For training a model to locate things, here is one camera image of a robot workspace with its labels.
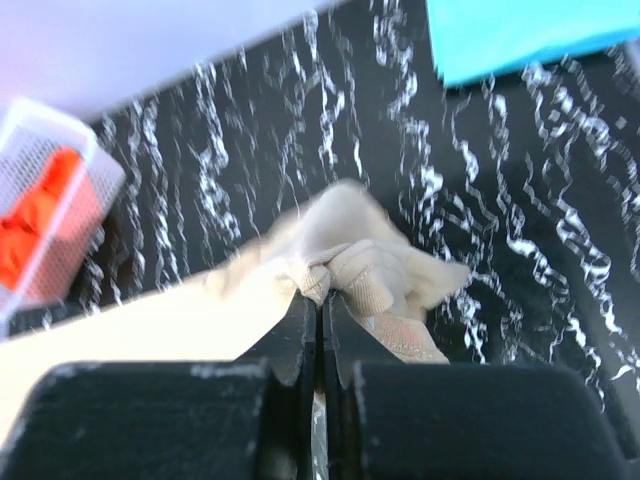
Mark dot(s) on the orange t shirt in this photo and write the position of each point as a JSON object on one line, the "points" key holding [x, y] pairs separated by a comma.
{"points": [[24, 226]]}

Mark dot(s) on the beige t shirt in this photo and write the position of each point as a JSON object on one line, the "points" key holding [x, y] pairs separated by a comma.
{"points": [[340, 240]]}

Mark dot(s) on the white plastic laundry basket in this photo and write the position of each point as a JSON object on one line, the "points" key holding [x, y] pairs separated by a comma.
{"points": [[30, 133]]}

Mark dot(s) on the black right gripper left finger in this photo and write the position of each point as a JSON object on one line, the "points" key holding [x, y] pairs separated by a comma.
{"points": [[246, 419]]}

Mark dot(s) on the folded teal t shirt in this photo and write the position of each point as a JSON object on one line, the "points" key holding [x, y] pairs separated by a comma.
{"points": [[471, 40]]}

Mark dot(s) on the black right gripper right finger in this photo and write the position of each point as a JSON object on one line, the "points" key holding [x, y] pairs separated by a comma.
{"points": [[390, 420]]}

